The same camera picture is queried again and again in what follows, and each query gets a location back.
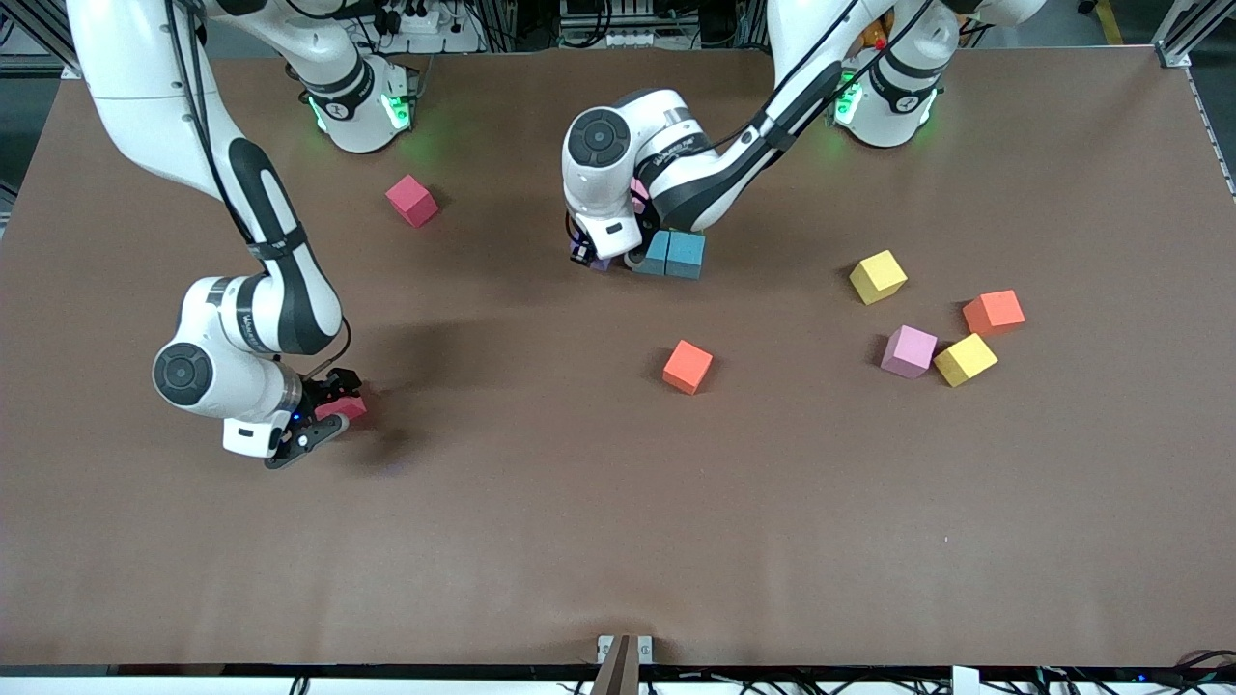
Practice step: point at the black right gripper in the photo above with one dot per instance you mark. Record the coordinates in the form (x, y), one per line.
(318, 393)

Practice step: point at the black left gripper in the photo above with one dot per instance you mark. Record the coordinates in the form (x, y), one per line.
(590, 252)

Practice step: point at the red foam cube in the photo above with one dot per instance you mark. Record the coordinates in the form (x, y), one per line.
(410, 198)
(346, 408)

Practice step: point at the purple foam cube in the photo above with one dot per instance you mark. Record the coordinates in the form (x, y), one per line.
(601, 264)

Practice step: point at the blue foam cube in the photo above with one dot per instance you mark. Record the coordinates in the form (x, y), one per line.
(659, 256)
(686, 256)

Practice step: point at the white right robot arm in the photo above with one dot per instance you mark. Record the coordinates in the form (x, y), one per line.
(183, 372)

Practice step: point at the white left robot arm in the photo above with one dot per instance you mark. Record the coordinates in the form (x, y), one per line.
(599, 140)

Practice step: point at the orange foam cube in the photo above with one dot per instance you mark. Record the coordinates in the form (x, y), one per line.
(687, 367)
(993, 311)

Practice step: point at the white equipment box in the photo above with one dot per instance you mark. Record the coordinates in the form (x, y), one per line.
(608, 24)

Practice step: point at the white power strip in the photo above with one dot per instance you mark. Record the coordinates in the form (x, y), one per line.
(425, 19)

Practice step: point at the brown paper table cover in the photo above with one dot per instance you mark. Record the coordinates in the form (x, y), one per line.
(618, 541)

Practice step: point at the yellow foam cube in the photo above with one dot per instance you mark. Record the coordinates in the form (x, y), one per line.
(877, 275)
(964, 359)

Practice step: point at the bag of orange objects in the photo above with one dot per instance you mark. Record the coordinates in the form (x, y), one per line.
(874, 37)

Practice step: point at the grey camera pole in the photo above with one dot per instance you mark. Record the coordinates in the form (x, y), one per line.
(616, 671)

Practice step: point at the metal mounting bracket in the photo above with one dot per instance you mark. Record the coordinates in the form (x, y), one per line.
(645, 649)

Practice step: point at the aluminium frame profile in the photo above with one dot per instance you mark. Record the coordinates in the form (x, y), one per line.
(34, 29)
(1183, 43)

